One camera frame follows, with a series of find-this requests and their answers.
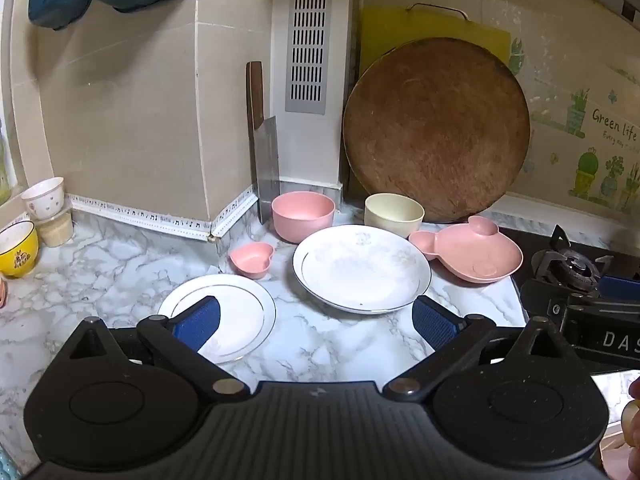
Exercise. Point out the plant wall sticker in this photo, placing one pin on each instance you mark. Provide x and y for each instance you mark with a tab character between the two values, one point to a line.
585	165

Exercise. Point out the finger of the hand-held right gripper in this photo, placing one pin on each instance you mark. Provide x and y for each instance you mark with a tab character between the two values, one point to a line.
545	305
620	286

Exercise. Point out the pink round bowl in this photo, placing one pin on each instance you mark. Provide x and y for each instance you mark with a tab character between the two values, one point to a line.
302	220

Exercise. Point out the cream round bowl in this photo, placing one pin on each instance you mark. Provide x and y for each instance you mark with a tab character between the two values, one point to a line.
395	220

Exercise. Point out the white dotted cup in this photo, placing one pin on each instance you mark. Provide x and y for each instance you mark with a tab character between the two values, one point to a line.
42	200

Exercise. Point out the black glass stove top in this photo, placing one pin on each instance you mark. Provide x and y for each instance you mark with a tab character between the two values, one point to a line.
537	243

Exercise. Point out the small white plate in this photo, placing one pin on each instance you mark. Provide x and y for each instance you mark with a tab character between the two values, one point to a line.
240	310

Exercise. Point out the round wooden cutting board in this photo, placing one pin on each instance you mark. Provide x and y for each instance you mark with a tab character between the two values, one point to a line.
435	130

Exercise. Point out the beige cup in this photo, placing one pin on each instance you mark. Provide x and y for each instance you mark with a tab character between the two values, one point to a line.
56	232

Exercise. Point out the pink heart-shaped dish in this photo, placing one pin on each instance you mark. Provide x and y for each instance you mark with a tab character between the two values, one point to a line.
252	260

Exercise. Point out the yellow printed bowl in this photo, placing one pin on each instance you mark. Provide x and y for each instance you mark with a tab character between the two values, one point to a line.
17	255

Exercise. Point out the person's right hand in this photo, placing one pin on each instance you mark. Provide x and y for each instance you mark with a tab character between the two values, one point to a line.
634	420

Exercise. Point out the white music-note edge strip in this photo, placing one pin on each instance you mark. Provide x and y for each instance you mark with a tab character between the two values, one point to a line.
150	216

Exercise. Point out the grey vent grille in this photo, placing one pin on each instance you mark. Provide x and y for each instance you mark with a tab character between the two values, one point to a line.
310	105

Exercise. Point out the yellow plastic cutting board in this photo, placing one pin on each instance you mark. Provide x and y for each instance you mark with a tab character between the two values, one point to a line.
385	30

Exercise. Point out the pink bear-shaped plate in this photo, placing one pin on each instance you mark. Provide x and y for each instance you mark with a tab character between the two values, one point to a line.
470	255

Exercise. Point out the gas stove burner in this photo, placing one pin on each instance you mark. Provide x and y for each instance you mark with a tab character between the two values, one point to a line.
570	265

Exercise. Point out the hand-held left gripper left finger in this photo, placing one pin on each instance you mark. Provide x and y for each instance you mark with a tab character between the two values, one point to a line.
197	321

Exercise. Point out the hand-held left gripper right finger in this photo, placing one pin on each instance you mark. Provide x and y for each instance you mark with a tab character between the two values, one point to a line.
436	324

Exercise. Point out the large white floral plate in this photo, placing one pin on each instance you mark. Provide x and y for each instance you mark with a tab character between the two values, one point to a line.
360	270

